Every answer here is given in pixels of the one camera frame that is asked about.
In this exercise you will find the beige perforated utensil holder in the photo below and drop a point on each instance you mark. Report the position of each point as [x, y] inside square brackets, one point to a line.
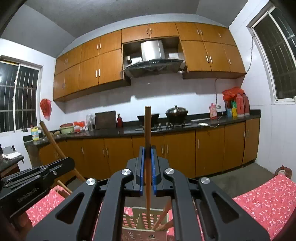
[135, 225]

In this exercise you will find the wooden kitchen cabinets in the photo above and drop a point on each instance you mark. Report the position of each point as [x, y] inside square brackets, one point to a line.
[196, 50]
[195, 153]

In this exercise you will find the right barred window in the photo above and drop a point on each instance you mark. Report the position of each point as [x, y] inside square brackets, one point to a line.
[274, 33]

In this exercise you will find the upper wooden kitchen cabinets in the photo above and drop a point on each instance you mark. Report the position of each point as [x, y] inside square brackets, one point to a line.
[196, 50]

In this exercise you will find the green basin with red lid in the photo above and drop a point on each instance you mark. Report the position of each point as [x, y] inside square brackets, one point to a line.
[67, 128]

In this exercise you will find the red plastic bag on wall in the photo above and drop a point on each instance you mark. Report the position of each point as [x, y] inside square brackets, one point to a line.
[46, 107]

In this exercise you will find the yellow detergent bottle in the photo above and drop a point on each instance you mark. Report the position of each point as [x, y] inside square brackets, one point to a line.
[35, 133]

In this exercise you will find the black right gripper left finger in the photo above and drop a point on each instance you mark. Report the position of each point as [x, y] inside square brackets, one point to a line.
[128, 182]

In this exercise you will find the red plastic bags on counter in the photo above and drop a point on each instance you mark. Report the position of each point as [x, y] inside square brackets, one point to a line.
[231, 94]

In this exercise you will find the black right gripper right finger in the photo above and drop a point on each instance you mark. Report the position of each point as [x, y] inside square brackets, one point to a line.
[169, 182]

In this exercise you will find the dark wooden cutting board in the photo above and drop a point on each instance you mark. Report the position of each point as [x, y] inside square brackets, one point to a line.
[105, 120]

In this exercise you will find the black lidded wok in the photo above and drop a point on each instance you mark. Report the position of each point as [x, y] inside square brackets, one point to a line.
[176, 115]

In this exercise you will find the wooden chopstick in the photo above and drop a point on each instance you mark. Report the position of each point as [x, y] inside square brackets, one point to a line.
[162, 215]
[58, 150]
[166, 226]
[147, 160]
[64, 186]

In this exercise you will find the left barred window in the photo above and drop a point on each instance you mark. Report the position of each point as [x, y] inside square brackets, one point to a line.
[19, 95]

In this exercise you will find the red bag beside basin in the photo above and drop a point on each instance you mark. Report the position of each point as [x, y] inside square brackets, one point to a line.
[79, 126]

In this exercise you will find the gas stove top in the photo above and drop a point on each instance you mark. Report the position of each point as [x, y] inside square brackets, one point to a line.
[168, 126]

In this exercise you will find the pink bottle on counter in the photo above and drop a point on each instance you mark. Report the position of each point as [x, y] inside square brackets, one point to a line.
[213, 111]

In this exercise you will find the red floral tablecloth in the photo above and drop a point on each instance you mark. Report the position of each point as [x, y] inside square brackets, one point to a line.
[270, 204]

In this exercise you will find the wooden chopstick leaning in holder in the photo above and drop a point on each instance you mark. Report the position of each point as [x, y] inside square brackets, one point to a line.
[166, 226]

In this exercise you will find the red bottle on counter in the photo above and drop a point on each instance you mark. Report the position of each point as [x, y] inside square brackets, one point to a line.
[119, 121]

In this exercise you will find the lower wooden kitchen cabinets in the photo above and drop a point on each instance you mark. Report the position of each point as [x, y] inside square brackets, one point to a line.
[195, 153]

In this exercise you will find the wooden chopstick upright in holder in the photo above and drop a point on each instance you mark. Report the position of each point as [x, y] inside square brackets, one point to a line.
[162, 215]

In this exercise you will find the steel range hood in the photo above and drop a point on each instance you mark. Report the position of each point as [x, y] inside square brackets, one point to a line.
[152, 57]

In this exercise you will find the black kitchen countertop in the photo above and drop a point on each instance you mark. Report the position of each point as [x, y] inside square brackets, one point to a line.
[134, 128]

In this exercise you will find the large red oil bottles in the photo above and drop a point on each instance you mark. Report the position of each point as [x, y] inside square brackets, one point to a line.
[242, 102]

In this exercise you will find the clear plastic bag on counter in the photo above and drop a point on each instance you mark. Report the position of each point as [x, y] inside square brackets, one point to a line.
[90, 120]

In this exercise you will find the barred window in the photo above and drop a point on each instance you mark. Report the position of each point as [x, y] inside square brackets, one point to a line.
[19, 95]
[274, 33]

